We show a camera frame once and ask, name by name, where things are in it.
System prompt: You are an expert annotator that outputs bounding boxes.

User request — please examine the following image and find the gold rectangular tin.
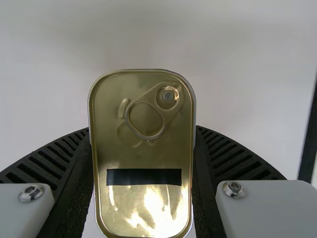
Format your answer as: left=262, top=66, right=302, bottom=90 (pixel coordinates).
left=87, top=68, right=198, bottom=238

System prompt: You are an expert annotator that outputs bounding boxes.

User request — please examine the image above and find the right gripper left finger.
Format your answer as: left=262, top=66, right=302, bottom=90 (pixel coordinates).
left=0, top=127, right=97, bottom=238

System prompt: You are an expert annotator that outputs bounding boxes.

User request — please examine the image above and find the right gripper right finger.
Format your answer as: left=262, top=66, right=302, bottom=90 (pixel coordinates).
left=192, top=124, right=317, bottom=238

